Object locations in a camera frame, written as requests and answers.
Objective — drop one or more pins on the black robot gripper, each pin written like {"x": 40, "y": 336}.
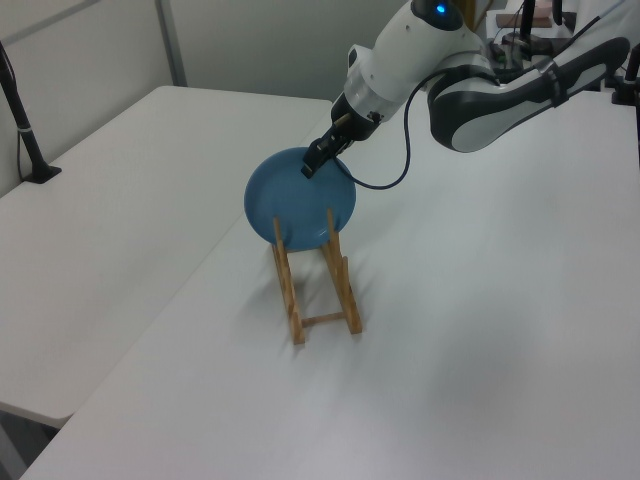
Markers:
{"x": 352, "y": 122}

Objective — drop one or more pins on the blue round plate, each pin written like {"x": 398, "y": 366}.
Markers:
{"x": 295, "y": 205}

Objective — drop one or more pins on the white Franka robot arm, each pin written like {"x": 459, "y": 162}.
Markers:
{"x": 415, "y": 50}

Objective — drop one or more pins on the wooden plate rack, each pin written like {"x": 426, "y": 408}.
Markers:
{"x": 292, "y": 300}

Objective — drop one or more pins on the black monitor stand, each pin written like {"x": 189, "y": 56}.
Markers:
{"x": 526, "y": 25}

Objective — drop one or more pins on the pink flat box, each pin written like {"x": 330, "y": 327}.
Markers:
{"x": 541, "y": 19}

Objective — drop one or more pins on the short black pole with clamp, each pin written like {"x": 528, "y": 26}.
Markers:
{"x": 629, "y": 75}

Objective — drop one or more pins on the black camera pole with clamp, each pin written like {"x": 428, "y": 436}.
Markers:
{"x": 22, "y": 127}

